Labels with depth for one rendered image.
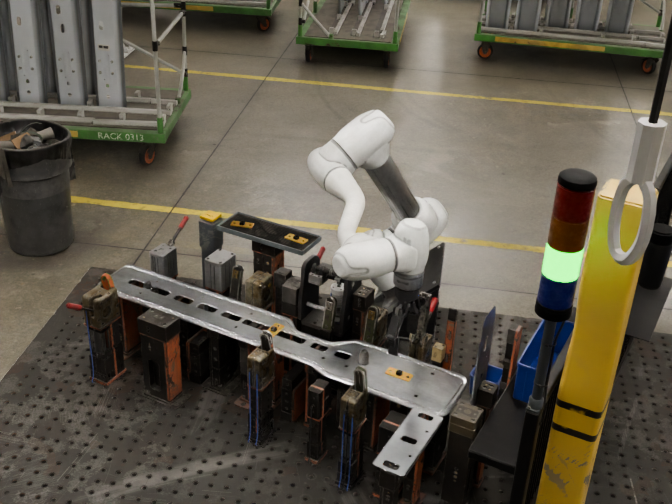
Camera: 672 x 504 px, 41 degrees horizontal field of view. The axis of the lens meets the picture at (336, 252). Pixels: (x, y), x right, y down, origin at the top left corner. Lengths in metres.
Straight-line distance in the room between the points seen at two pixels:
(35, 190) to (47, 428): 2.43
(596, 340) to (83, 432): 1.84
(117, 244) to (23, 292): 0.71
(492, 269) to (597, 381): 3.58
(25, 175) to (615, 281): 4.03
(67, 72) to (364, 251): 4.80
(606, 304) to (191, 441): 1.64
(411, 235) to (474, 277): 2.88
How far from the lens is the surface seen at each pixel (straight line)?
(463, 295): 5.22
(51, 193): 5.44
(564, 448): 2.10
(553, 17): 9.76
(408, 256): 2.56
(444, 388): 2.84
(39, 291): 5.30
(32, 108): 7.16
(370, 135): 3.00
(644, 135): 0.60
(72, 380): 3.39
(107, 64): 6.92
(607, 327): 1.90
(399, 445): 2.61
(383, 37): 8.93
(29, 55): 7.09
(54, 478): 3.02
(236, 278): 3.20
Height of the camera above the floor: 2.72
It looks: 29 degrees down
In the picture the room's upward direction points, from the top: 3 degrees clockwise
